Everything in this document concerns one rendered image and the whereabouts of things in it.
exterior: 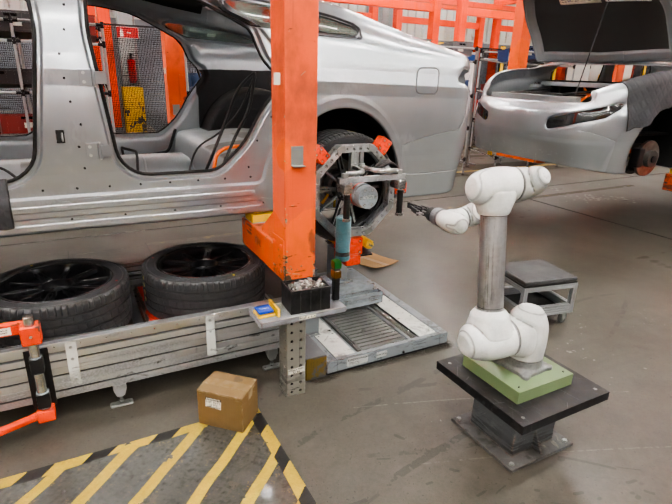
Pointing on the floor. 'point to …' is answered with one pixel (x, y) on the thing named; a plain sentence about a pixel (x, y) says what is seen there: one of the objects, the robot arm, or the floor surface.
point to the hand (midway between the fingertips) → (412, 206)
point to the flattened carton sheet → (376, 261)
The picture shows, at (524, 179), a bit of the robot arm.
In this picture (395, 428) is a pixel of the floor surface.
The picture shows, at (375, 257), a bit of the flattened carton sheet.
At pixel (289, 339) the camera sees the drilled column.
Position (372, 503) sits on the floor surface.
